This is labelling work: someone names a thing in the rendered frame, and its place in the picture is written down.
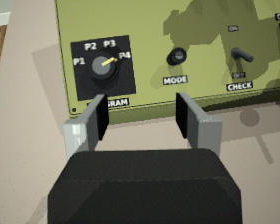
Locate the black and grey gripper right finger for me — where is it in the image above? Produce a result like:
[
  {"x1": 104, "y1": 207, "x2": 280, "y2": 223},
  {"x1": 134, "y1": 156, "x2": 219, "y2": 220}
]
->
[{"x1": 176, "y1": 92, "x2": 223, "y2": 157}]

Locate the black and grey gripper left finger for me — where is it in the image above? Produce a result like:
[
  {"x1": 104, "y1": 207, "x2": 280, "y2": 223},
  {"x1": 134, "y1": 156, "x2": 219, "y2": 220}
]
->
[{"x1": 62, "y1": 94, "x2": 109, "y2": 162}]

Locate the olive green control console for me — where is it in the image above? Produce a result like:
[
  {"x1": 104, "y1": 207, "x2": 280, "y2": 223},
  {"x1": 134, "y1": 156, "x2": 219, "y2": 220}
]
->
[{"x1": 54, "y1": 0, "x2": 280, "y2": 125}]

